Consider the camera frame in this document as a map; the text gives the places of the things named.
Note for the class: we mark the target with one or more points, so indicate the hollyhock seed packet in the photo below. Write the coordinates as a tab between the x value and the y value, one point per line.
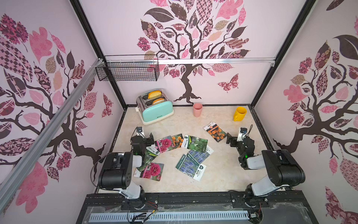
165	144
152	171

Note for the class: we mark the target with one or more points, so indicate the pink cup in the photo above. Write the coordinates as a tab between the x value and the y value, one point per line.
197	109

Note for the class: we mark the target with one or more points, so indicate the aluminium rail left wall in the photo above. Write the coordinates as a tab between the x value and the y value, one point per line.
27	162

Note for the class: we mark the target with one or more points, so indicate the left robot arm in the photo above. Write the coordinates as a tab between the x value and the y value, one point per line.
116	172

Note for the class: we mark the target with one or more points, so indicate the aluminium rail wall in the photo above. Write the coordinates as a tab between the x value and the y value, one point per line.
27	162
198	61

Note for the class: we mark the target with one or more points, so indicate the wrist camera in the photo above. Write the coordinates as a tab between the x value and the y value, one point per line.
140	132
242	134

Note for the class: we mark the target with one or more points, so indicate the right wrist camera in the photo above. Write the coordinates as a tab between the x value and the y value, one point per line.
242	134

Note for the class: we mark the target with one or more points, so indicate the white slotted cable duct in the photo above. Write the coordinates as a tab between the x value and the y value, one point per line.
167	217

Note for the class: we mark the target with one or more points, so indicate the green gourd seed packet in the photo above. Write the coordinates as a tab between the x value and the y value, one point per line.
194	143

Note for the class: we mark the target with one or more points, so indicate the toast slice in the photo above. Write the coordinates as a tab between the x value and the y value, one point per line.
154	94
159	100

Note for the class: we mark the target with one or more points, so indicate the aluminium rail back wall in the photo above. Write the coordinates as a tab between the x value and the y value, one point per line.
198	61

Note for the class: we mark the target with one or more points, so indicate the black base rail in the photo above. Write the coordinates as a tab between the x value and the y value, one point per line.
280	207

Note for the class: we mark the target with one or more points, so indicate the lavender seed packet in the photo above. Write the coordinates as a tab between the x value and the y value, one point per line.
200	157
191	167

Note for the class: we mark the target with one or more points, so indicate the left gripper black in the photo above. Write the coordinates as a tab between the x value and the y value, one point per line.
147	140

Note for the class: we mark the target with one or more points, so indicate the mint green toaster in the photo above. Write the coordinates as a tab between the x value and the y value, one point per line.
153	113

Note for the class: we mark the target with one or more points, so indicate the black wire basket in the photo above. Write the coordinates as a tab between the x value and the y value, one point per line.
129	68

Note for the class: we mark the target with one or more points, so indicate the toast slice front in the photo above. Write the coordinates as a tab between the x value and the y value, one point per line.
159	100

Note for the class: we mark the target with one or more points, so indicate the toast slice rear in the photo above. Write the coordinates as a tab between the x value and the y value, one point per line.
154	94

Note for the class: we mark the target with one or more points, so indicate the marigold seed packet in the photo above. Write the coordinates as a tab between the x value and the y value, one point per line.
177	141
215	131

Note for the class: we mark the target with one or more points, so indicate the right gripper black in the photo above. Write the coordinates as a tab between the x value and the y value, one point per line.
233	140

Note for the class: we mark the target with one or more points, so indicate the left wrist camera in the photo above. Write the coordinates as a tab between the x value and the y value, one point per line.
140	132

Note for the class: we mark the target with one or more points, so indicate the yellow mug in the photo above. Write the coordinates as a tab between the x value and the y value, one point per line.
239	114

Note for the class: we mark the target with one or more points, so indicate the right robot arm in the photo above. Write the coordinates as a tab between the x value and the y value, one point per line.
282	169

